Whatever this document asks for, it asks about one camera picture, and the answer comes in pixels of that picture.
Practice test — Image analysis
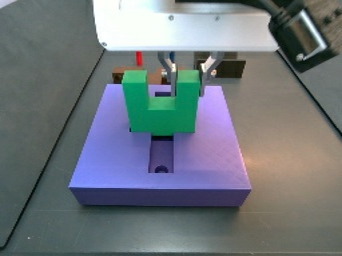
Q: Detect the blue hexagonal peg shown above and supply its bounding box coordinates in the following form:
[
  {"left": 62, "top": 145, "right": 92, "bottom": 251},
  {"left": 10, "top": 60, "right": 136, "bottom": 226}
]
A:
[{"left": 168, "top": 51, "right": 176, "bottom": 63}]

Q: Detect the green U-shaped block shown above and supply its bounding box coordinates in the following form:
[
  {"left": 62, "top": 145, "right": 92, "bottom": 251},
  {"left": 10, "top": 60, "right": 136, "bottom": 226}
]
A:
[{"left": 121, "top": 70, "right": 200, "bottom": 136}]

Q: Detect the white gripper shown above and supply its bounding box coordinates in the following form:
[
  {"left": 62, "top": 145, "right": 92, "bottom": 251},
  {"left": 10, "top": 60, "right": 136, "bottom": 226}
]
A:
[{"left": 93, "top": 0, "right": 278, "bottom": 96}]

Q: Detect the black camera cable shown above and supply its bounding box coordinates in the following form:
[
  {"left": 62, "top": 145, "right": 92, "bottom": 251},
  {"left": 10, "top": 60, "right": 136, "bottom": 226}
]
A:
[{"left": 255, "top": 0, "right": 291, "bottom": 21}]

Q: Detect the brown stepped block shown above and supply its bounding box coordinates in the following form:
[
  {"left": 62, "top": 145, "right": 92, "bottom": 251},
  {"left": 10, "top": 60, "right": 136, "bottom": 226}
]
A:
[{"left": 112, "top": 66, "right": 169, "bottom": 85}]

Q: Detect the purple board with cross slot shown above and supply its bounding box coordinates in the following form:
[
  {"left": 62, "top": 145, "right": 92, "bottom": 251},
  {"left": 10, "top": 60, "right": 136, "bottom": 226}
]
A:
[{"left": 69, "top": 84, "right": 251, "bottom": 207}]

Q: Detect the red hexagonal peg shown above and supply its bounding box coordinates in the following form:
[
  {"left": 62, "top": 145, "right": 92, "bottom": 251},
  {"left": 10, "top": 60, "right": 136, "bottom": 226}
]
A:
[{"left": 136, "top": 51, "right": 143, "bottom": 67}]

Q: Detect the black camera box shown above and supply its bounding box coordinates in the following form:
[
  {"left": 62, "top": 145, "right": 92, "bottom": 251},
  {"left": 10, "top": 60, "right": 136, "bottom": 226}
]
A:
[{"left": 268, "top": 0, "right": 342, "bottom": 73}]

